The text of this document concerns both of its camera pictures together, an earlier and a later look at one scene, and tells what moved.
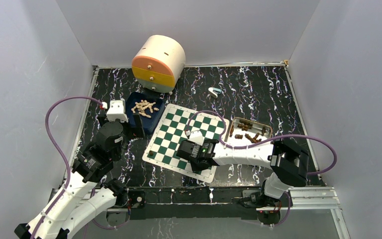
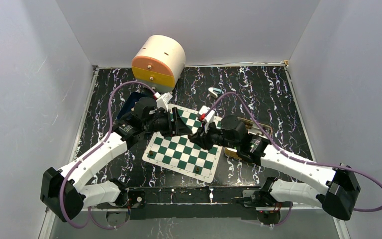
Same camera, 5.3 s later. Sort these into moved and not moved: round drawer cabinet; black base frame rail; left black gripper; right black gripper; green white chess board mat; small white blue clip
Moved: left black gripper; right black gripper
Not moved: black base frame rail; round drawer cabinet; small white blue clip; green white chess board mat
